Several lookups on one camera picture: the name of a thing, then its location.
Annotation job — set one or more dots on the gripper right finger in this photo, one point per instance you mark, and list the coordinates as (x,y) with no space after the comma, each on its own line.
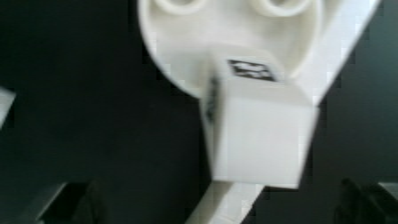
(368,203)

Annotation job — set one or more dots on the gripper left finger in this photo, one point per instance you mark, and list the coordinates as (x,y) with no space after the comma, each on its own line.
(68,204)

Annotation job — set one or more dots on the white stool leg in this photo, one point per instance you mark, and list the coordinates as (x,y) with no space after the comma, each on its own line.
(260,119)
(8,96)

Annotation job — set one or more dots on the white U-shaped fence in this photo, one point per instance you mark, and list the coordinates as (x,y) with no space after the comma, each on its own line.
(230,196)

